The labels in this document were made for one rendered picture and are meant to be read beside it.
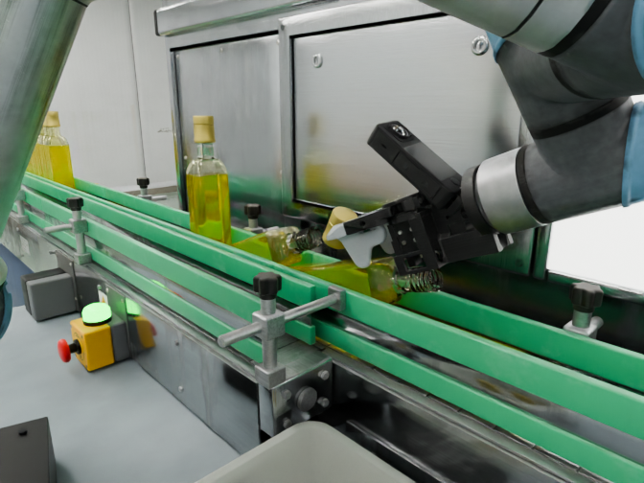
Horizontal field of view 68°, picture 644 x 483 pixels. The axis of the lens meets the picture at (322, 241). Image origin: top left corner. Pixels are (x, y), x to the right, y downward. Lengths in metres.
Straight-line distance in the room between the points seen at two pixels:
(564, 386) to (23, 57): 0.50
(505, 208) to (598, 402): 0.17
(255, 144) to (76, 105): 5.71
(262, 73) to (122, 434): 0.67
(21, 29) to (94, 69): 6.32
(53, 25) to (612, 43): 0.37
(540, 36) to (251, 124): 0.79
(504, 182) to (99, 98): 6.44
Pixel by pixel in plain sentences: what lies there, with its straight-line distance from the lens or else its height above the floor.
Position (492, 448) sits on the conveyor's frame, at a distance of 0.51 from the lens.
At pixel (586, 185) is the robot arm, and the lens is 0.44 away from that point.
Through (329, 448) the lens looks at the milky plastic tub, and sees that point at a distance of 0.56.
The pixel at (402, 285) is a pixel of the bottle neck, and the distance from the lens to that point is 0.56.
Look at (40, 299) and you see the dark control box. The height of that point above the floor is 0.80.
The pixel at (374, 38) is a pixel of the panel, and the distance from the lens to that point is 0.74.
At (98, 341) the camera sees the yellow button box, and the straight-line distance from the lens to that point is 0.89.
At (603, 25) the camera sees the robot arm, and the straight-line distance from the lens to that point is 0.29.
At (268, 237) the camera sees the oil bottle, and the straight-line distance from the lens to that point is 0.69.
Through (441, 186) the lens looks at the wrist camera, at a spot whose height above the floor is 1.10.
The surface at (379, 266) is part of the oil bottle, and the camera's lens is 0.57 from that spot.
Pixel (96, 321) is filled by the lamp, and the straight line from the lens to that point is 0.89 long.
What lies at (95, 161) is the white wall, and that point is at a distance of 6.74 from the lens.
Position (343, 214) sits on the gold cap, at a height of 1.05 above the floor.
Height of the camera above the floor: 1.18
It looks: 16 degrees down
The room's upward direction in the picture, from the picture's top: straight up
